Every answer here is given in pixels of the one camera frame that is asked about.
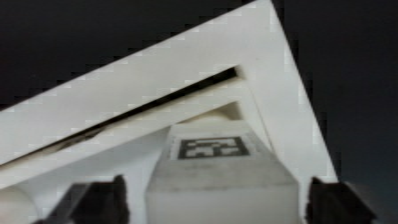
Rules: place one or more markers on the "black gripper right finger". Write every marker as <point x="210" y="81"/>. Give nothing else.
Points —
<point x="337" y="207"/>

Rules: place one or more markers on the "white table leg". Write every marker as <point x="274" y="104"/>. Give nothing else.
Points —
<point x="221" y="183"/>

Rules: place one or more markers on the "white front fence bar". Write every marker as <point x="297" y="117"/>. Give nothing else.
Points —
<point x="219" y="65"/>

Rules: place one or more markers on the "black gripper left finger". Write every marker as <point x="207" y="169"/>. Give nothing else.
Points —
<point x="93" y="204"/>

